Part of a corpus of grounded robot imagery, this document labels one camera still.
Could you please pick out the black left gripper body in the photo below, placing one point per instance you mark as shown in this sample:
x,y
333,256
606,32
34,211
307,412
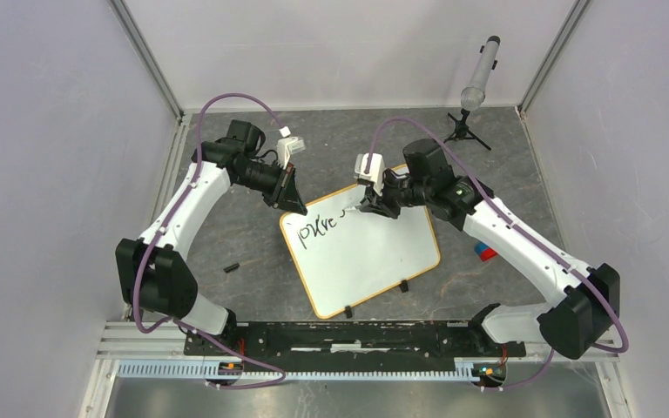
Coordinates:
x,y
273,194

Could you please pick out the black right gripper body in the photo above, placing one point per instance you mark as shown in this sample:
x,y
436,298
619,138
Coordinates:
x,y
397,192

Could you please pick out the white whiteboard with yellow frame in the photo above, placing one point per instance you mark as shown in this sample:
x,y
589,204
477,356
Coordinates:
x,y
346,258

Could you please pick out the black marker cap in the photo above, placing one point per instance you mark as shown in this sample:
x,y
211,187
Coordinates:
x,y
231,268

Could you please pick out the silver microphone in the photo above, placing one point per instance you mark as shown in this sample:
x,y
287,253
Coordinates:
x,y
474,93

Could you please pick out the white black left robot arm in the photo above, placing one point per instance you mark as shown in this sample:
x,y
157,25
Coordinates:
x,y
152,269

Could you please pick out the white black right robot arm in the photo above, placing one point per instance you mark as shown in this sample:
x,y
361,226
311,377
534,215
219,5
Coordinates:
x,y
581,302

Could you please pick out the black microphone tripod stand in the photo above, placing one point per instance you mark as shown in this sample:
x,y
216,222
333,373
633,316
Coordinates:
x,y
462,131

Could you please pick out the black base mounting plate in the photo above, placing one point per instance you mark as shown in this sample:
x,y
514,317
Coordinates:
x,y
362,346

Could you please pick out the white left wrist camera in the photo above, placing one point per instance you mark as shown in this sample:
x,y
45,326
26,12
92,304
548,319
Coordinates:
x,y
288,145

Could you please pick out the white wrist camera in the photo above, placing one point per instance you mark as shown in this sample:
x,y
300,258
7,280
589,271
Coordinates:
x,y
369,170
288,145

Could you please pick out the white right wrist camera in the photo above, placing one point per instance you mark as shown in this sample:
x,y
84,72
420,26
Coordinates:
x,y
369,170

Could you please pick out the white toothed cable rail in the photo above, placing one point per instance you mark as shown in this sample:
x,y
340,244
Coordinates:
x,y
213,370

